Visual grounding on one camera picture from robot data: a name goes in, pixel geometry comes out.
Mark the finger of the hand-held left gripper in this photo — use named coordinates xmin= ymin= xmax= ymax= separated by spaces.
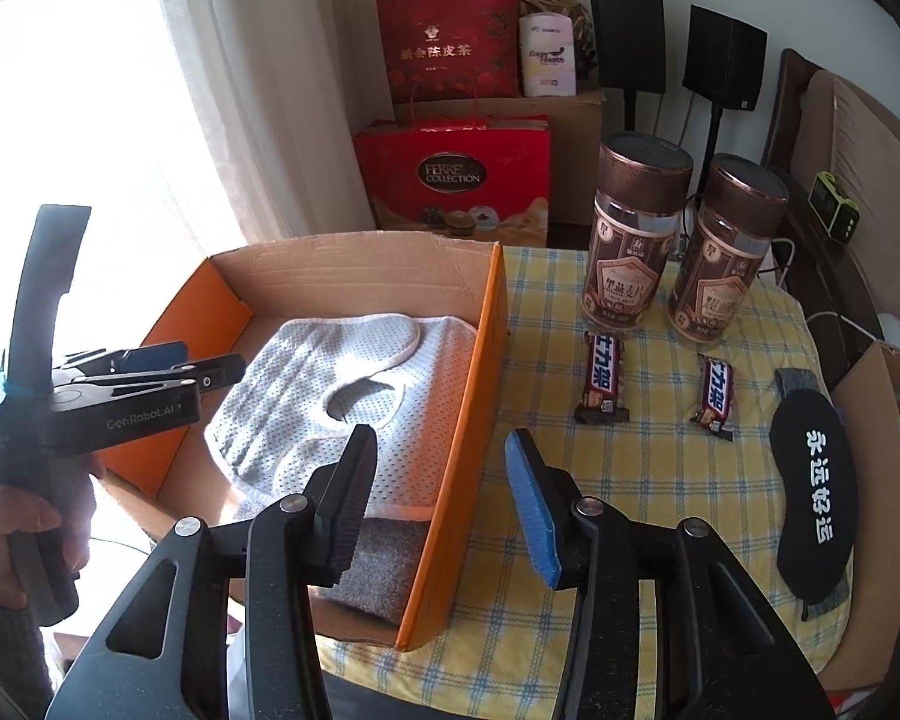
xmin=52 ymin=354 xmax=247 ymax=392
xmin=60 ymin=343 xmax=190 ymax=374

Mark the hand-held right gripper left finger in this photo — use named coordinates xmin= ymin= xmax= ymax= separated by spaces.
xmin=45 ymin=424 xmax=380 ymax=720

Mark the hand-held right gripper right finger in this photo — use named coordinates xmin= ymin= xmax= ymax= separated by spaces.
xmin=504 ymin=427 xmax=837 ymax=720

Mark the orange cardboard box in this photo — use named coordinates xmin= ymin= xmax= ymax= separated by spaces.
xmin=94 ymin=231 xmax=507 ymax=652

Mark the black eye mask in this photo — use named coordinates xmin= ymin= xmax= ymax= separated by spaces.
xmin=769 ymin=367 xmax=856 ymax=623

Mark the brown lidded oat jar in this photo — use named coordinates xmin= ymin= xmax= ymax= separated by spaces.
xmin=667 ymin=152 xmax=790 ymax=346
xmin=581 ymin=133 xmax=695 ymax=337

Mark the person's left forearm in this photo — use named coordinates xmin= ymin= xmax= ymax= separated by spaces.
xmin=0 ymin=592 xmax=53 ymax=720

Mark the person's left hand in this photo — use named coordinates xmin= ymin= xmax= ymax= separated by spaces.
xmin=0 ymin=474 xmax=65 ymax=605

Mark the grey mesh cloth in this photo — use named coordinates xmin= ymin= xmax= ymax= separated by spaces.
xmin=204 ymin=313 xmax=481 ymax=518

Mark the grey felt pad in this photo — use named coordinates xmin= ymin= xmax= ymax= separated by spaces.
xmin=311 ymin=514 xmax=430 ymax=623

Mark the brown chocolate bar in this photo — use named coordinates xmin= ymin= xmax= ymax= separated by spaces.
xmin=574 ymin=331 xmax=632 ymax=425
xmin=688 ymin=356 xmax=737 ymax=442

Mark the white curtain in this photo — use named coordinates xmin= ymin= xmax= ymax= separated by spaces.
xmin=0 ymin=0 xmax=380 ymax=391

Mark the red chocolate gift bag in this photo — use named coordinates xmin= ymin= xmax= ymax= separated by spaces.
xmin=354 ymin=116 xmax=552 ymax=248

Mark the brown cardboard box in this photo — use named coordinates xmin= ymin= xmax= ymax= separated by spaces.
xmin=394 ymin=86 xmax=607 ymax=226

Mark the open cardboard box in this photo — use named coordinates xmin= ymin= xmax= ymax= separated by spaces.
xmin=829 ymin=341 xmax=900 ymax=691

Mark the red tea gift bag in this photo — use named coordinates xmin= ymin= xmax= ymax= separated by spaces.
xmin=377 ymin=0 xmax=524 ymax=104

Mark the green portable device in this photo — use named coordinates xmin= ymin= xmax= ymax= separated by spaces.
xmin=808 ymin=171 xmax=862 ymax=245

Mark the white tissue pack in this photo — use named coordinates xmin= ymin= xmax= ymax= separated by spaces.
xmin=519 ymin=13 xmax=577 ymax=97

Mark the wooden sofa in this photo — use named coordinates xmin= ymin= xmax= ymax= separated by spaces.
xmin=761 ymin=49 xmax=900 ymax=391

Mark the gold patterned bag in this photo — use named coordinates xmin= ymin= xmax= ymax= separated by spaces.
xmin=520 ymin=0 xmax=597 ymax=83

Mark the black speaker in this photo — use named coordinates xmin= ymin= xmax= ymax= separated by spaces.
xmin=588 ymin=0 xmax=668 ymax=93
xmin=682 ymin=5 xmax=767 ymax=113

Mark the pink sofa cushion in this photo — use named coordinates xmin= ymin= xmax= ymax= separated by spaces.
xmin=802 ymin=71 xmax=900 ymax=331

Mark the white cable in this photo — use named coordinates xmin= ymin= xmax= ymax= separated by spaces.
xmin=772 ymin=238 xmax=882 ymax=337

